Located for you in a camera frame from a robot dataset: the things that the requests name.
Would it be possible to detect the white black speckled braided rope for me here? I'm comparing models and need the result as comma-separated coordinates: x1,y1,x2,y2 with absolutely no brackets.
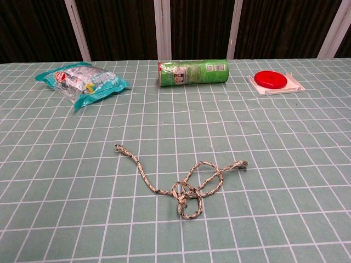
114,144,249,221

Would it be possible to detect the green cylindrical chips can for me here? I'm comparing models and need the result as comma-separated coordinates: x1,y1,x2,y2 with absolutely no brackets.
157,59,229,88

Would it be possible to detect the green white checkered tablecloth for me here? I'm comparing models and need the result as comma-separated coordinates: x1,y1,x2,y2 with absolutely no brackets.
0,58,351,263

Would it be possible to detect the teal plastic snack bag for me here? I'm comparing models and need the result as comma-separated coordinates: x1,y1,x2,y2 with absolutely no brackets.
35,61,130,112

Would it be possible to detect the red round disc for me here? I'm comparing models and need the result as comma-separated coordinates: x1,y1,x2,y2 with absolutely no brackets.
253,70,288,89

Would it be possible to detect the white square plastic tray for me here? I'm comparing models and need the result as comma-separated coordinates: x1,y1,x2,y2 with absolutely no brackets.
247,71,305,97

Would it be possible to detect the white slotted vertical post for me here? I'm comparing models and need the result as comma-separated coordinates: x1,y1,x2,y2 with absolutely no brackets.
64,0,92,62
318,0,351,59
153,0,172,60
226,0,244,60

